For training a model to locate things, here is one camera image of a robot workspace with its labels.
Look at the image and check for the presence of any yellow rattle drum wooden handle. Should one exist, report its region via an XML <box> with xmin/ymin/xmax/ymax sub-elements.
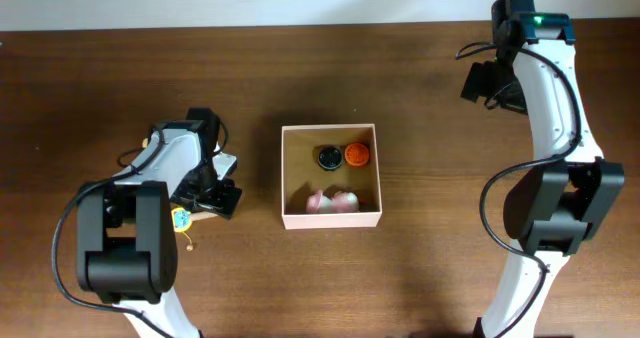
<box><xmin>171</xmin><ymin>207</ymin><xmax>216</xmax><ymax>252</ymax></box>

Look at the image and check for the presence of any pink toy duck with hat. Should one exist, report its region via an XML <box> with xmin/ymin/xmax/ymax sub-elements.
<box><xmin>305</xmin><ymin>190</ymin><xmax>360</xmax><ymax>214</ymax></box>

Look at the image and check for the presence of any black round cap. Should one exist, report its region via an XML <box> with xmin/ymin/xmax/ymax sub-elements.
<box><xmin>317</xmin><ymin>146</ymin><xmax>343</xmax><ymax>171</ymax></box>

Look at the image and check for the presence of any orange ribbed round ball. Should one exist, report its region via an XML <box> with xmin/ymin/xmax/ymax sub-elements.
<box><xmin>344</xmin><ymin>142</ymin><xmax>371</xmax><ymax>167</ymax></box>

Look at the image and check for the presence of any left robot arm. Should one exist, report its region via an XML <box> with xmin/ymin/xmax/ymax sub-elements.
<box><xmin>73</xmin><ymin>108</ymin><xmax>242</xmax><ymax>337</ymax></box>

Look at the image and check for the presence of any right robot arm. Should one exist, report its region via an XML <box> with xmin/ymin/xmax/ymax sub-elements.
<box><xmin>456</xmin><ymin>0</ymin><xmax>624</xmax><ymax>337</ymax></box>

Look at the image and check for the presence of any open cardboard box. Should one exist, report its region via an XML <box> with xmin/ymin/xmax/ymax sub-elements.
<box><xmin>281</xmin><ymin>123</ymin><xmax>383</xmax><ymax>230</ymax></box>

